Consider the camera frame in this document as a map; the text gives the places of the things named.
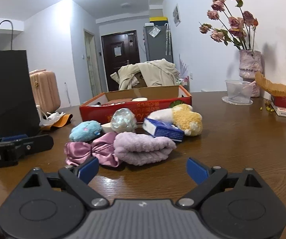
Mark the light blue plush toy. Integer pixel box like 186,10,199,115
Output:
69,120,102,142

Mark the pink satin bow scrunchie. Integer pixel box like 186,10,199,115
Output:
64,132,122,167

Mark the white triangular sponge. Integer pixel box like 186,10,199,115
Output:
101,122,113,133

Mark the lilac fluffy towel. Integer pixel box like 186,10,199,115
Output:
113,132,176,166

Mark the iridescent ball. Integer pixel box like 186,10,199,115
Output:
110,108,137,133

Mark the yellow white plush toy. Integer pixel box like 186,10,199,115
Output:
147,104,203,136

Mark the white foam cylinder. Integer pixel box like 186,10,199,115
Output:
132,97,148,102

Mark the black paper bag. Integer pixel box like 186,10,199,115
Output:
0,19,41,140

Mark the white cloth and charger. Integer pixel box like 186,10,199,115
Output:
36,105,65,127

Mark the orange black pouch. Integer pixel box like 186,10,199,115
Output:
41,114,73,131

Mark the pink suitcase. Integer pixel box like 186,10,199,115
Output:
29,69,61,113

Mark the white red flat box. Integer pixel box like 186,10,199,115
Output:
270,105,286,119

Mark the blue tissue pack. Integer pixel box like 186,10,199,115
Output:
142,118,184,142

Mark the clear plastic cup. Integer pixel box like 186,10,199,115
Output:
222,80,254,106

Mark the red small box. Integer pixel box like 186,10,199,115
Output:
271,96,286,108

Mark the red cardboard box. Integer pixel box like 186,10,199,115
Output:
79,85,192,124

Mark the dark entrance door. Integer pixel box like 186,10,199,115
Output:
101,30,140,91

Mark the pink ceramic vase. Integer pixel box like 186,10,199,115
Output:
239,49,263,98

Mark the beige coat on chair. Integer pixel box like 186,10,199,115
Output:
110,58,180,90

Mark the grey cabinet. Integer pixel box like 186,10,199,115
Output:
143,23,173,63

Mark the yellow box on cabinet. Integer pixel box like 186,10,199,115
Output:
149,17,168,22

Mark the dried pink flower bouquet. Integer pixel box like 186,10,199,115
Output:
199,0,259,51

